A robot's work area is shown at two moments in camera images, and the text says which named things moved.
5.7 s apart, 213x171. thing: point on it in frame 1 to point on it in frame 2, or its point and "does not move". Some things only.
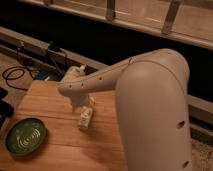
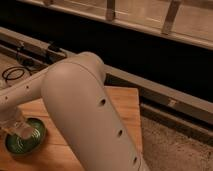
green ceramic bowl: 25,135 does not move
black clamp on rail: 52,47 does not move
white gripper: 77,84 to 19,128
